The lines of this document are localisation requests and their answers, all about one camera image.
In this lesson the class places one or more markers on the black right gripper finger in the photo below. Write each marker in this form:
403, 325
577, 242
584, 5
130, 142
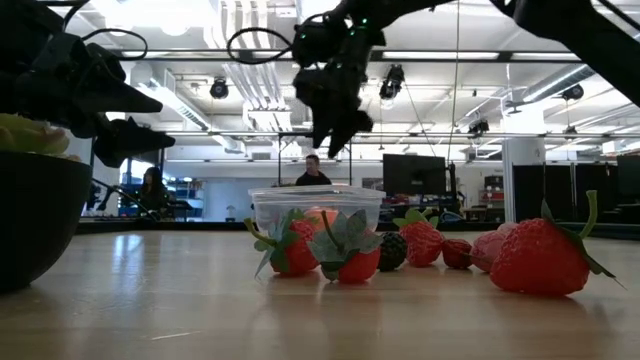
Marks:
350, 130
321, 127

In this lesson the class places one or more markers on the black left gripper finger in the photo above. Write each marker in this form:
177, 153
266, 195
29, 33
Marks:
130, 105
125, 145

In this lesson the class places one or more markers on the red toy strawberry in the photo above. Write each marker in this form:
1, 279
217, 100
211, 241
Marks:
424, 245
300, 255
540, 260
360, 267

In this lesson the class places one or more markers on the dark toy blackberry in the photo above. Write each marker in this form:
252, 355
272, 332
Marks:
393, 252

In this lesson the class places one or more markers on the dark red toy raspberry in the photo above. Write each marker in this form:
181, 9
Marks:
456, 254

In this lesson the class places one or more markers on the pink toy fruit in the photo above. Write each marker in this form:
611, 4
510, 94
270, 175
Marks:
487, 250

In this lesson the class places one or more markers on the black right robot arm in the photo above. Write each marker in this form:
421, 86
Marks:
575, 30

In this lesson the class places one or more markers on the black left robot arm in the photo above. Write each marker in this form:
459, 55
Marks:
25, 35

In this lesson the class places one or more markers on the clear plastic tupperware container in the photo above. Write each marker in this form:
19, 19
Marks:
320, 196

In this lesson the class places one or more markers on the seated person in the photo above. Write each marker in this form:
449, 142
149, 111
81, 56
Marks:
153, 192

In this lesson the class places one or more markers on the black ceiling spotlight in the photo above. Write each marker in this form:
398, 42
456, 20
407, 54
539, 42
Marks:
573, 92
392, 82
479, 127
219, 90

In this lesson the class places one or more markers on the black plant pot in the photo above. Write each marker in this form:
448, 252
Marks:
35, 225

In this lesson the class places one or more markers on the black overhead light beam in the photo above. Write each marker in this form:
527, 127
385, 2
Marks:
505, 55

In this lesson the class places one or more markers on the white pillar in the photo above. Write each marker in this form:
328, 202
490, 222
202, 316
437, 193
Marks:
522, 150

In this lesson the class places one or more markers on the black partition panels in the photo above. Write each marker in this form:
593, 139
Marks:
560, 195

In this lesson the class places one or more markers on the dark screen panel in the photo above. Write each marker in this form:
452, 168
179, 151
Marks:
629, 180

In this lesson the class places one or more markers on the black background rig frame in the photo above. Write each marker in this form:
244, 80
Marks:
295, 134

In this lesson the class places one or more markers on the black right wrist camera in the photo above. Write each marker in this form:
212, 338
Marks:
320, 42

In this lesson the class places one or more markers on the black aluminium rig frame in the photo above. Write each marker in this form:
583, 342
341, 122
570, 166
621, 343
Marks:
175, 226

